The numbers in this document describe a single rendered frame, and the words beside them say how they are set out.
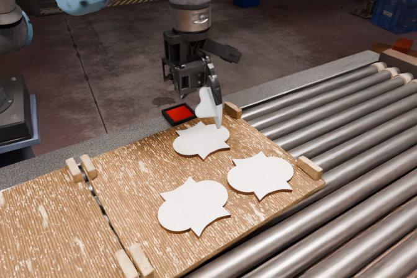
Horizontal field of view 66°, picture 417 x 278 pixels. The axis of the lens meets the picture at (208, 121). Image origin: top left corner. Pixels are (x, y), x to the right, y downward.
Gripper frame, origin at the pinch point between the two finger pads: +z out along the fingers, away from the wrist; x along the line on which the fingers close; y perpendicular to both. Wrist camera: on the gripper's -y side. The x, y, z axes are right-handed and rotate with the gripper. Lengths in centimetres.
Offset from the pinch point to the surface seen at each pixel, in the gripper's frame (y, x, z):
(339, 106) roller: -44.0, 6.6, 10.8
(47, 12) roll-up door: -38, -455, 97
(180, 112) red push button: -2.6, -14.9, 9.2
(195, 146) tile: 3.1, 1.6, 7.5
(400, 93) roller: -66, 13, 11
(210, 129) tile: -3.7, -2.0, 7.5
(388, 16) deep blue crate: -378, -156, 86
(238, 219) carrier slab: 7.1, 22.8, 8.6
